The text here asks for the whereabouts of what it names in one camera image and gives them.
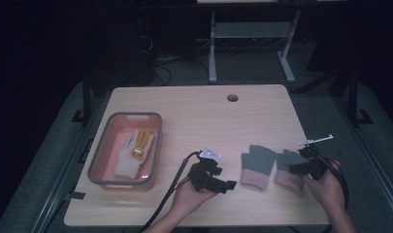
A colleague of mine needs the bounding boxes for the black table edge strap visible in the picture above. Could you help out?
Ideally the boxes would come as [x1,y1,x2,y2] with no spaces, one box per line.
[63,190,87,201]

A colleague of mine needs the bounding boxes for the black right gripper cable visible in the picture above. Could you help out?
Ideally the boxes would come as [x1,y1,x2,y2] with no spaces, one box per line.
[314,151,350,211]

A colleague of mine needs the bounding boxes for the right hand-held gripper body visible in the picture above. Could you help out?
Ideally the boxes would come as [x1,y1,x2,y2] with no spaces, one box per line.
[297,134,335,182]

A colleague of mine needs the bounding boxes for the dark floor cables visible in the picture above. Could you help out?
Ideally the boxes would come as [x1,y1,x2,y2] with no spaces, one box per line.
[137,18,182,86]

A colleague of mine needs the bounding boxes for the person's left hand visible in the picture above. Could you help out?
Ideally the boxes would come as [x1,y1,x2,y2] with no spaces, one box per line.
[170,176,218,225]

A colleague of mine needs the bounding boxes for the beige glove with animal patch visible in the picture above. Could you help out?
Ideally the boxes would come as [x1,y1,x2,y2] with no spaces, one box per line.
[114,128,155,180]

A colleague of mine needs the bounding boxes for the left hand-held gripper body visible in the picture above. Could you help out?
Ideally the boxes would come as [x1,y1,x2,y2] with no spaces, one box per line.
[187,146,223,192]

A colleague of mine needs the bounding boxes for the person's right hand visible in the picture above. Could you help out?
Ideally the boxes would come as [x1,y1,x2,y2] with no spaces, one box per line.
[302,159,347,212]

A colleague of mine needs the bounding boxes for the gray pink fingerless glove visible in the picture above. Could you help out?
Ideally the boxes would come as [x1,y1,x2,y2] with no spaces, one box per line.
[274,149,307,194]
[240,144,278,192]

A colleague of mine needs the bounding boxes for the black metal stand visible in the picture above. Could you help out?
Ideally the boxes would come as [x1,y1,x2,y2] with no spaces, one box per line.
[346,69,374,126]
[71,72,94,126]

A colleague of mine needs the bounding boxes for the gray metal desk frame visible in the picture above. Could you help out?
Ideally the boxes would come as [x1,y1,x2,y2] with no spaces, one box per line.
[208,9,302,84]

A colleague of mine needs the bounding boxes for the pink basin with gray rim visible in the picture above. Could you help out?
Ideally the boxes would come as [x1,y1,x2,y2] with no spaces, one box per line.
[87,112,163,191]

